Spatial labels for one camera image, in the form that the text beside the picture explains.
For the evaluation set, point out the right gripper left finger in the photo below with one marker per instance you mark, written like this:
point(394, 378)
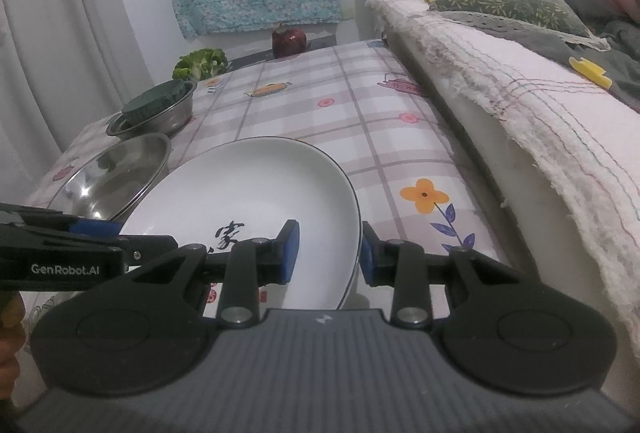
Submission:
point(250, 265)

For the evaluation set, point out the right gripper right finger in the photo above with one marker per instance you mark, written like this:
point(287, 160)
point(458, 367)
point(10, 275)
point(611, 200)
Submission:
point(400, 265)

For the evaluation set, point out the white ceramic plate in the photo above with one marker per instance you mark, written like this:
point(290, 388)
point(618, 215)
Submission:
point(249, 189)

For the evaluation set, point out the large steel plate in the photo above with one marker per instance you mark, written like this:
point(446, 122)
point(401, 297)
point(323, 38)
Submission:
point(111, 184)

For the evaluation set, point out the steel bowl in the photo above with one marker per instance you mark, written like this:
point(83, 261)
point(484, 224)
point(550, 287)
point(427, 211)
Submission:
point(168, 109)

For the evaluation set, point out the green ceramic bowl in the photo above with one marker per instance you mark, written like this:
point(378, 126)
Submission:
point(153, 101)

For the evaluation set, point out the person's left hand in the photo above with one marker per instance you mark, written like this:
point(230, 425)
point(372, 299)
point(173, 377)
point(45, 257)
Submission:
point(12, 340)

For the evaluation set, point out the white curtain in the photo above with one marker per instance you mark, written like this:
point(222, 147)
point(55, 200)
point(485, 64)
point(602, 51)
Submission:
point(64, 64)

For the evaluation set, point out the white rolled mattress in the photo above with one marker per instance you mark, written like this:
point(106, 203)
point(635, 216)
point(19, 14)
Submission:
point(563, 153)

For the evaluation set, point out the green leafy lettuce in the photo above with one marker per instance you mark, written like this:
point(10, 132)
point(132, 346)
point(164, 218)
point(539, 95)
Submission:
point(200, 65)

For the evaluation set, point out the red cabbage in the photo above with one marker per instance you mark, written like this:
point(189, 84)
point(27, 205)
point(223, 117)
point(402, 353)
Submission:
point(288, 42)

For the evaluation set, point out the green patterned pillow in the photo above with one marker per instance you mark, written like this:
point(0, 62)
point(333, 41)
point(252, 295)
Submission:
point(554, 16)

